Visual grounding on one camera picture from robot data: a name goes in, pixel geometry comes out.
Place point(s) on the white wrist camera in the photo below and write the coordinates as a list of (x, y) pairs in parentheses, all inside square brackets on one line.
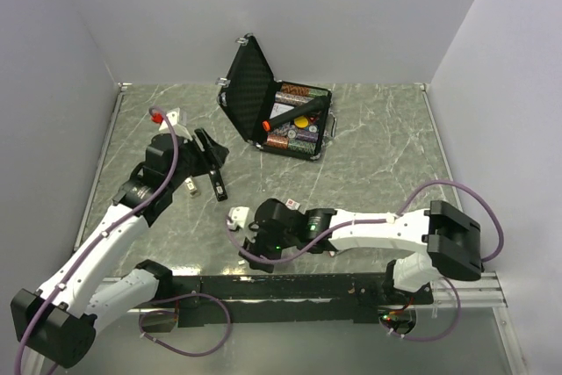
[(178, 120), (238, 218)]

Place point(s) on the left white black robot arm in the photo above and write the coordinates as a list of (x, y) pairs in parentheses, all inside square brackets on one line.
[(60, 320)]

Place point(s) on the yellow poker chip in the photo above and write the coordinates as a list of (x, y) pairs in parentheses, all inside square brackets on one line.
[(301, 122)]

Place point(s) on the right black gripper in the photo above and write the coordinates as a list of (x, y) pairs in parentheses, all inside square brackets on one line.
[(256, 248)]

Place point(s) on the black stapler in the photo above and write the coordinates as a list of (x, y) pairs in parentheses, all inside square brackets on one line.
[(217, 183)]

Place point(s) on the black marker orange cap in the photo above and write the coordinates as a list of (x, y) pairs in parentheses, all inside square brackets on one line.
[(317, 104)]

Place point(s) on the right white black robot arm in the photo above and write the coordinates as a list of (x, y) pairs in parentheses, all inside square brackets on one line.
[(440, 241)]

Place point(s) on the aluminium rail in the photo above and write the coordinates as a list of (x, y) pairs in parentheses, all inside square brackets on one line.
[(486, 292)]

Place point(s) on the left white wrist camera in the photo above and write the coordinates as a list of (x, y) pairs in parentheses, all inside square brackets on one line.
[(178, 120)]

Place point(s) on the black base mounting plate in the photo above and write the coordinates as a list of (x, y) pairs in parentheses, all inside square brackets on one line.
[(355, 297)]

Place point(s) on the black poker chip case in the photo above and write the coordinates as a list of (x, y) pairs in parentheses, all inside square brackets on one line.
[(250, 94)]

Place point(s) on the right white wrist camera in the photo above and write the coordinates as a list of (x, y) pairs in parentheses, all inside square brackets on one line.
[(238, 218)]

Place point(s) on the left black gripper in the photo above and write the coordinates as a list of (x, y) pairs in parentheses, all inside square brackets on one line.
[(216, 152)]

